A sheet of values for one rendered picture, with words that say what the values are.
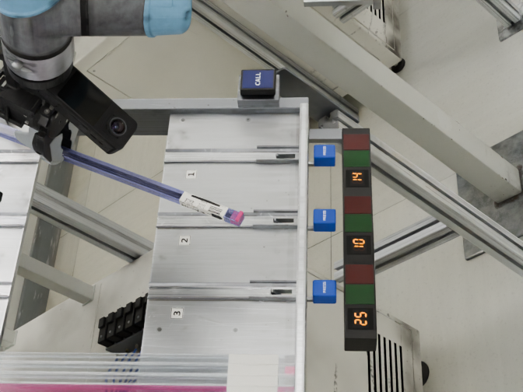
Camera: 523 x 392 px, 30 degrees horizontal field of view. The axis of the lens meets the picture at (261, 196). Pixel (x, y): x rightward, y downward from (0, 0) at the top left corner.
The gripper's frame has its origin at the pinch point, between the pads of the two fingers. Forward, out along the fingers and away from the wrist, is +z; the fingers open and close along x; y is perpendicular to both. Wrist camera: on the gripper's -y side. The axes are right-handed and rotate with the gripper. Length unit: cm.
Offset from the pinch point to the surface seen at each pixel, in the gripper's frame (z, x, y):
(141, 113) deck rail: 13.6, -17.5, -1.5
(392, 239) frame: 46, -35, -44
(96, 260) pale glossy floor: 196, -59, 34
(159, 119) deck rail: 14.4, -18.5, -3.9
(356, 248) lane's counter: 5.1, -9.6, -38.1
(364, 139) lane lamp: 7.6, -27.0, -32.2
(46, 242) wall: 218, -64, 58
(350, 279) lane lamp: 4.5, -4.9, -39.2
